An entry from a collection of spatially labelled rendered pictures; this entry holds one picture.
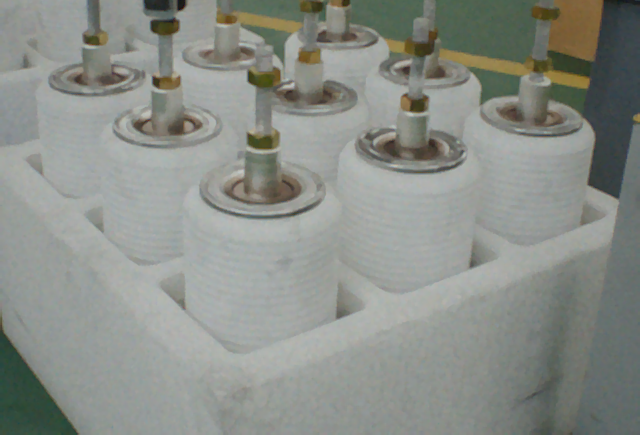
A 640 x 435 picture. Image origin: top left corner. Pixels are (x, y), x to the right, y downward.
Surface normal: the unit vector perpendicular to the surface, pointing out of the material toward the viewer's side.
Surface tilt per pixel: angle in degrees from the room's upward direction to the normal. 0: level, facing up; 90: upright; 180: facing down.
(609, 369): 90
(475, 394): 90
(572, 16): 89
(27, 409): 0
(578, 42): 89
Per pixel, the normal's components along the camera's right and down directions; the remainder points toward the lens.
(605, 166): -0.47, 0.36
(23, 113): 0.58, 0.37
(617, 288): -0.81, 0.23
